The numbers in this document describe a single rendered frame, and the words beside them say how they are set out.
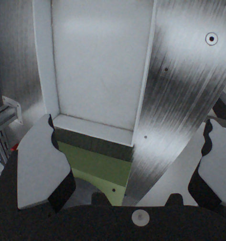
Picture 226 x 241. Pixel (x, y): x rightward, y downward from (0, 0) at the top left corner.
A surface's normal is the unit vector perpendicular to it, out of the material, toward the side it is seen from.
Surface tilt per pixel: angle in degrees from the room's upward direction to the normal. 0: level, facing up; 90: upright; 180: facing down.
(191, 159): 0
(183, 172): 0
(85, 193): 75
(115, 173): 90
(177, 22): 0
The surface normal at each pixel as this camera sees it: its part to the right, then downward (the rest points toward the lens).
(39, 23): 0.95, 0.22
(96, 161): 0.07, -0.83
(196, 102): -0.29, 0.51
